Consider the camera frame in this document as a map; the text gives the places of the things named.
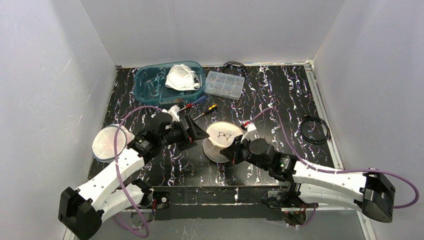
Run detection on teal plastic bin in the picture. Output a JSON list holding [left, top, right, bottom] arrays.
[[133, 61, 206, 106]]

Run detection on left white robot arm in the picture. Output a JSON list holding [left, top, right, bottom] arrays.
[[58, 112, 209, 240]]

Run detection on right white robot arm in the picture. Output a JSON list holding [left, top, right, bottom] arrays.
[[220, 136, 396, 223]]

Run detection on red blue screwdriver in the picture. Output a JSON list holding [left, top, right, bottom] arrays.
[[179, 95, 208, 112]]

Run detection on yellow black screwdriver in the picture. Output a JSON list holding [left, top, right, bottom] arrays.
[[193, 104, 218, 121]]

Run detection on white cloth in bin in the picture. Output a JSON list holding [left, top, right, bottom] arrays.
[[165, 64, 201, 92]]

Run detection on clear plastic screw box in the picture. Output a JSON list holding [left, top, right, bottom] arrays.
[[204, 71, 245, 100]]

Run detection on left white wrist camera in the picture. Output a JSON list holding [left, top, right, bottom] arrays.
[[167, 105, 180, 122]]

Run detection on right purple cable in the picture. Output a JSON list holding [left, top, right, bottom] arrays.
[[243, 107, 420, 210]]

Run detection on purple cable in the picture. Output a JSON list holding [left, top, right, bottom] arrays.
[[110, 105, 164, 239], [243, 107, 420, 210]]

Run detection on black cable coil right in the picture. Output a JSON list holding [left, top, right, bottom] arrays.
[[299, 115, 331, 145]]

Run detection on black cable coil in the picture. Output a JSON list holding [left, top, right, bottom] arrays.
[[222, 61, 248, 77], [299, 115, 331, 145]]

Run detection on black cable coil rear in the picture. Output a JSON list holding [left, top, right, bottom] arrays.
[[222, 61, 248, 77]]

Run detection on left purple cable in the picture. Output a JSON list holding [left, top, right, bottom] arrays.
[[110, 105, 164, 239]]

